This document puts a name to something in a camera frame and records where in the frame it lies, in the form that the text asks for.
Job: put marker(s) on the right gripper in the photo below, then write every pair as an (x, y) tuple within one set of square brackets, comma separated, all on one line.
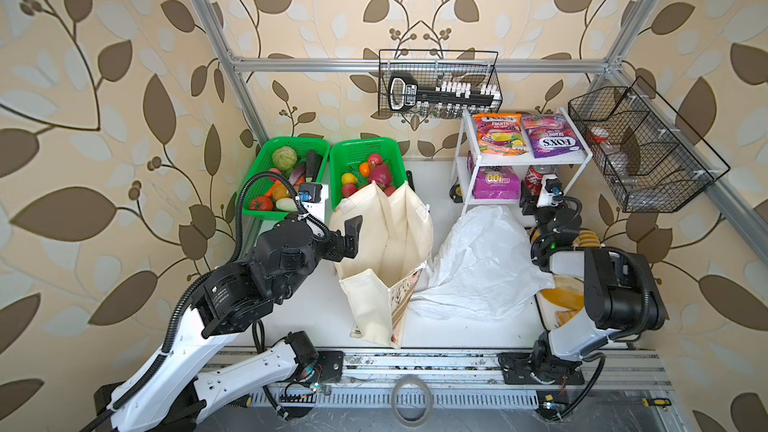
[(526, 202)]

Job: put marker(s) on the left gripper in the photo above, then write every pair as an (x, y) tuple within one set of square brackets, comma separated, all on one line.
[(336, 250)]

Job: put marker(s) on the red cola can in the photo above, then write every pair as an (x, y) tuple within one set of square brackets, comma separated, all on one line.
[(534, 177)]

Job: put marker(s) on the cream floral tote bag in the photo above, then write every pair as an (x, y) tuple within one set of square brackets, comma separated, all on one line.
[(395, 243)]

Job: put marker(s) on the purple snack packet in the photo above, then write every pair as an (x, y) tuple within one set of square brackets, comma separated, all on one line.
[(496, 183)]

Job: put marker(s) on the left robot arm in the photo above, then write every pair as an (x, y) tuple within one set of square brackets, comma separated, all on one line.
[(218, 306)]

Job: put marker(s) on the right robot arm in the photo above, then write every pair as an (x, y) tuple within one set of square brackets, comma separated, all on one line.
[(620, 294)]

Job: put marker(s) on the white gourd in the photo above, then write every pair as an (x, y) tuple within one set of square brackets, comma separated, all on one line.
[(286, 204)]

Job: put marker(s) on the yellow lemon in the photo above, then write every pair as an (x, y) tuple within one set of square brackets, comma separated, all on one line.
[(348, 178)]

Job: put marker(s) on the yellow orange vegetable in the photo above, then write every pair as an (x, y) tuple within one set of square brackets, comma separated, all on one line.
[(279, 191)]

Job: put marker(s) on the bread tray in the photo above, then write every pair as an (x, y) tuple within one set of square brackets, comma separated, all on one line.
[(559, 304)]

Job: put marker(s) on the white plastic bag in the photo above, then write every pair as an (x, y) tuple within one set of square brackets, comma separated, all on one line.
[(482, 271)]

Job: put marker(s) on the red tomato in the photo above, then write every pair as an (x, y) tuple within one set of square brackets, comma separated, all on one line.
[(261, 204)]

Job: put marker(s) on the light purple eggplant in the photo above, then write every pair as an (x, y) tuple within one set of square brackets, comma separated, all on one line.
[(298, 172)]

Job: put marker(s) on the orange fruit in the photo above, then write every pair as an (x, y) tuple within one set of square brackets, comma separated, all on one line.
[(365, 169)]

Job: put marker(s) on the pink dragon fruit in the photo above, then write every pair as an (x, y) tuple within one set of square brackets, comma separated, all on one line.
[(381, 176)]

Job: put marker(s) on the dark green cucumber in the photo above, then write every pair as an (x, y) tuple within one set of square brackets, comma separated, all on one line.
[(313, 163)]

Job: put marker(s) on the right green fruit basket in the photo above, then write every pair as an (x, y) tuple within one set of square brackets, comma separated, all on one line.
[(345, 157)]

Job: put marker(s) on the left green vegetable basket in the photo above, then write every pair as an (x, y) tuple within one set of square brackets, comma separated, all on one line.
[(263, 163)]

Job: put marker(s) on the purple Fox's candy bag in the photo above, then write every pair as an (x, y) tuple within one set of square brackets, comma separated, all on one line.
[(550, 135)]

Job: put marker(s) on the white two-tier shelf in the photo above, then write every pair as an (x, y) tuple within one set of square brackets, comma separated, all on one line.
[(468, 159)]

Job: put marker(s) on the green cabbage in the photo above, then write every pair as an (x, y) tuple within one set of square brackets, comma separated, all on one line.
[(284, 158)]

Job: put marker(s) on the plastic bottle red cap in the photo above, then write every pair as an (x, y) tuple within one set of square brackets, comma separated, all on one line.
[(610, 158)]

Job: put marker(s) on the black yellow tape measure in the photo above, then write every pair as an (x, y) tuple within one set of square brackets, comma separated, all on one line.
[(455, 193)]

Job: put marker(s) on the orange snack bag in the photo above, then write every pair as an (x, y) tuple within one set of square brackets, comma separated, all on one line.
[(500, 134)]

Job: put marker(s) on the tape roll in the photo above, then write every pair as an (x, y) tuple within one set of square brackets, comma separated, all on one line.
[(410, 391)]

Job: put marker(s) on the black tool set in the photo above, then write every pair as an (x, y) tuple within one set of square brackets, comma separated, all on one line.
[(404, 93)]

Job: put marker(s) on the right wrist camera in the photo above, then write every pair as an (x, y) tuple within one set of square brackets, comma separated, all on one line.
[(549, 189)]

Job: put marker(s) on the right black wire basket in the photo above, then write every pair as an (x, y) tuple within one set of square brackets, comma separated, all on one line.
[(670, 162)]

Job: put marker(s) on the black wire basket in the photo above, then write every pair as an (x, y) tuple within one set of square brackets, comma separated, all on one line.
[(430, 65), (670, 162)]

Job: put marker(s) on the back black wire basket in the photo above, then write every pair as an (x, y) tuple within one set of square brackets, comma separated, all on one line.
[(430, 65)]

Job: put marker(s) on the yellow handled screwdriver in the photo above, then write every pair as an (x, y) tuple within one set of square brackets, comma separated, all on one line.
[(657, 402)]

